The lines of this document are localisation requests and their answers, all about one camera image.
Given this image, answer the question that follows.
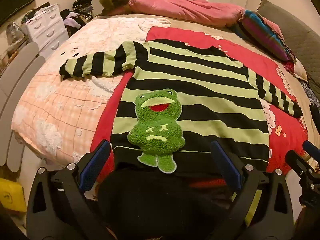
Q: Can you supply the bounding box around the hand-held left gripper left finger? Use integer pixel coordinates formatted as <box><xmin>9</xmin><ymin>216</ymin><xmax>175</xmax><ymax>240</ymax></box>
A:
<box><xmin>26</xmin><ymin>139</ymin><xmax>118</xmax><ymax>240</ymax></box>

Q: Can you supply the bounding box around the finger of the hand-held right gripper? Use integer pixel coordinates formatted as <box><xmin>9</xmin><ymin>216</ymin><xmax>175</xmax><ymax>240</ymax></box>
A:
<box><xmin>285</xmin><ymin>140</ymin><xmax>320</xmax><ymax>173</ymax></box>

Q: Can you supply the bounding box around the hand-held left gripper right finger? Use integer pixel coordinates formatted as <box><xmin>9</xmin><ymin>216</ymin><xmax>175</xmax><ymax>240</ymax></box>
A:
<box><xmin>205</xmin><ymin>140</ymin><xmax>294</xmax><ymax>240</ymax></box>

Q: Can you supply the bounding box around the striped sweater with frog patch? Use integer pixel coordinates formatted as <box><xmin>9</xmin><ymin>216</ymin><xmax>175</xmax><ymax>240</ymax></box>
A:
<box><xmin>59</xmin><ymin>39</ymin><xmax>303</xmax><ymax>174</ymax></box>

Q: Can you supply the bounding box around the pile of clothes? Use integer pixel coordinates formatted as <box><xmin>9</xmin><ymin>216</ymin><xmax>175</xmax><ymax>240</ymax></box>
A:
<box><xmin>60</xmin><ymin>0</ymin><xmax>94</xmax><ymax>37</ymax></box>

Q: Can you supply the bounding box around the dark patterned cloth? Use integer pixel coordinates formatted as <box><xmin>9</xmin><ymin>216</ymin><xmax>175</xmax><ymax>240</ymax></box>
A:
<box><xmin>300</xmin><ymin>80</ymin><xmax>320</xmax><ymax>130</ymax></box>

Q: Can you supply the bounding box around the pink plaid fluffy blanket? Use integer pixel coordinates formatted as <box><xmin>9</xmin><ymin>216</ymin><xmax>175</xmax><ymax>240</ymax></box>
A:
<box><xmin>11</xmin><ymin>17</ymin><xmax>173</xmax><ymax>165</ymax></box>

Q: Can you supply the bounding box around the cream pillow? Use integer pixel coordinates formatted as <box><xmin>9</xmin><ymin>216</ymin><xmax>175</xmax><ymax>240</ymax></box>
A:
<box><xmin>284</xmin><ymin>60</ymin><xmax>308</xmax><ymax>82</ymax></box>

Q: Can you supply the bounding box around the yellow bag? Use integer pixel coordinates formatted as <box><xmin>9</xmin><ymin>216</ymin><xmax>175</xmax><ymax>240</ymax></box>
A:
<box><xmin>0</xmin><ymin>177</ymin><xmax>27</xmax><ymax>213</ymax></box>

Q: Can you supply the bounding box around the grey quilted headboard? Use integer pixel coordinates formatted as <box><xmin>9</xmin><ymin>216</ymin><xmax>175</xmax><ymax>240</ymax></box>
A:
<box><xmin>257</xmin><ymin>0</ymin><xmax>320</xmax><ymax>98</ymax></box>

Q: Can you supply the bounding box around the red floral blanket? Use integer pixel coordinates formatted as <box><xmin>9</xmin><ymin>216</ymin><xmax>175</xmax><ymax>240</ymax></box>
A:
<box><xmin>91</xmin><ymin>26</ymin><xmax>309</xmax><ymax>188</ymax></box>

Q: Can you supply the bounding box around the multicolour striped pillow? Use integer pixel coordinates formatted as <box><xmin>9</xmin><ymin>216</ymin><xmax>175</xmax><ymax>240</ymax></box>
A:
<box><xmin>236</xmin><ymin>9</ymin><xmax>297</xmax><ymax>62</ymax></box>

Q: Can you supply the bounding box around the grey padded footboard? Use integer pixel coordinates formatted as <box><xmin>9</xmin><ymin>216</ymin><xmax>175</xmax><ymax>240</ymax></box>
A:
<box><xmin>0</xmin><ymin>41</ymin><xmax>47</xmax><ymax>165</ymax></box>

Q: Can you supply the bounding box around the white drawer unit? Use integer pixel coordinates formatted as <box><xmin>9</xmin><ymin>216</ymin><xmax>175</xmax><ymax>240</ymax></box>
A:
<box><xmin>21</xmin><ymin>4</ymin><xmax>69</xmax><ymax>59</ymax></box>

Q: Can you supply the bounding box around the pink duvet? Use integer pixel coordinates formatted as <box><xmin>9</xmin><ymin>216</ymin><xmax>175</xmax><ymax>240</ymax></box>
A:
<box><xmin>128</xmin><ymin>0</ymin><xmax>247</xmax><ymax>28</ymax></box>

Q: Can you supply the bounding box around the brown coat with pompom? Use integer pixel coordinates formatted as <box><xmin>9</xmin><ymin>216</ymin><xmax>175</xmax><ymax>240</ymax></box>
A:
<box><xmin>96</xmin><ymin>0</ymin><xmax>170</xmax><ymax>17</ymax></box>

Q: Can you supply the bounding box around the cluttered wire rack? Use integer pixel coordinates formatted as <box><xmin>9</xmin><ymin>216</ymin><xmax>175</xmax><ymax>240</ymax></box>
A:
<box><xmin>0</xmin><ymin>21</ymin><xmax>28</xmax><ymax>65</ymax></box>

